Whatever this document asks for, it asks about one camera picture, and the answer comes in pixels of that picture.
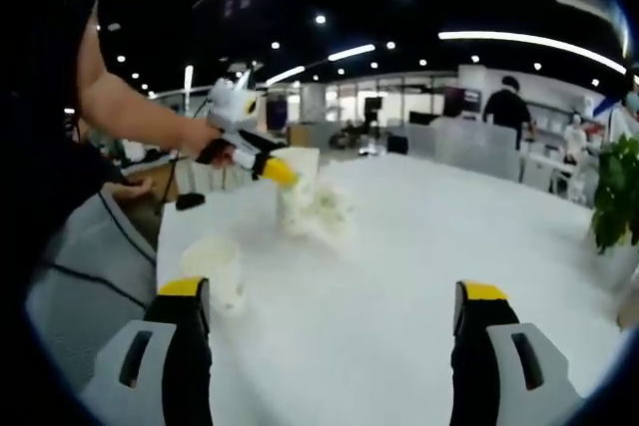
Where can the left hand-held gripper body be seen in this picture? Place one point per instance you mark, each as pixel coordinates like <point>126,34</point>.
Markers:
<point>232,107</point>

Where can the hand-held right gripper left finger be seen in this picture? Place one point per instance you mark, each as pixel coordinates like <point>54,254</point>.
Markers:
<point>185,371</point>

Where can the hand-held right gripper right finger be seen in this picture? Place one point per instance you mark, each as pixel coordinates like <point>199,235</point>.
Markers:
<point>476,371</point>

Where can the green printed paper cup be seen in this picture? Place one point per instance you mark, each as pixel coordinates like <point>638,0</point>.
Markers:
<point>299,206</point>

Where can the white paper cup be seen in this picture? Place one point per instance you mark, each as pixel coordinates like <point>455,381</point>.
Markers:
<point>214,266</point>

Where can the person's left hand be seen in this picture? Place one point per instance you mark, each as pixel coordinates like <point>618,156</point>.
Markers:
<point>214,150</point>

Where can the brown wooden furniture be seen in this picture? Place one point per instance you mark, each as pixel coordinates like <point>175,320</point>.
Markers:
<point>150,181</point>

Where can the black screen on stand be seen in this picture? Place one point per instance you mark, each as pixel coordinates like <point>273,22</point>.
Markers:
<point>373,104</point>

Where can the white table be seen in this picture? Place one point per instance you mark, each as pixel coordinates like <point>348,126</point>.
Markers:
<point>374,276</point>

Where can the grey mesh chair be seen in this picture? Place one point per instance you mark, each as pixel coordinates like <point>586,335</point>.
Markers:
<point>464,151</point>

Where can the potted green plant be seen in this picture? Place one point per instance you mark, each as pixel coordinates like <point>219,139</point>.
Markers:
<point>616,191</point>

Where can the long ceiling strip light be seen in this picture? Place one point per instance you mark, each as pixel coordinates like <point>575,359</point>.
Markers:
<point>529,41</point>

